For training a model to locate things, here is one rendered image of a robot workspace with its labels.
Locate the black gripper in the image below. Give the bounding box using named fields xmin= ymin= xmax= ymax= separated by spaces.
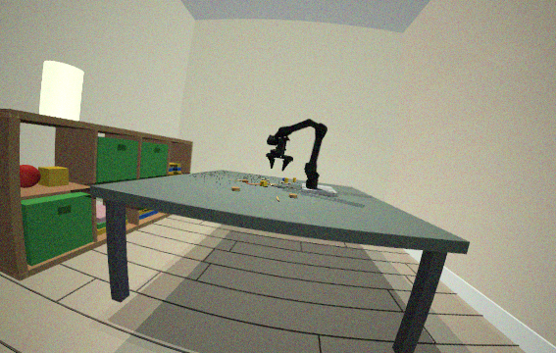
xmin=266 ymin=145 xmax=293 ymax=171

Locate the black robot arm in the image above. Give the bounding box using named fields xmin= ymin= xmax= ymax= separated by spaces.
xmin=267 ymin=119 xmax=328 ymax=189

